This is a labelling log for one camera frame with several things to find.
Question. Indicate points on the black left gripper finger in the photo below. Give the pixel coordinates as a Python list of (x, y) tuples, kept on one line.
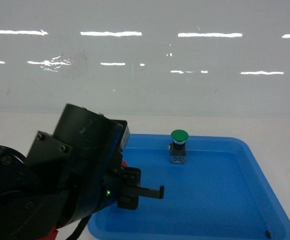
[(152, 193)]

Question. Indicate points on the blue plastic tray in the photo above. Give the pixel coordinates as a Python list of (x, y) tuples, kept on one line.
[(219, 193)]

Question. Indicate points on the small dark debris piece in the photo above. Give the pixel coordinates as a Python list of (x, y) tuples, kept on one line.
[(267, 233)]

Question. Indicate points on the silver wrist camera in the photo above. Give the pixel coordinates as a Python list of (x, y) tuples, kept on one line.
[(125, 138)]

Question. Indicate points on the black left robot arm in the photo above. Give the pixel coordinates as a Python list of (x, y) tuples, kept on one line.
[(67, 176)]

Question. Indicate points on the green mushroom push button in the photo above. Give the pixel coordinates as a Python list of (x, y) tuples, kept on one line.
[(177, 148)]

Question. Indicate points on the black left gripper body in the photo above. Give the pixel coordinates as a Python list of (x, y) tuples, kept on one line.
[(113, 188)]

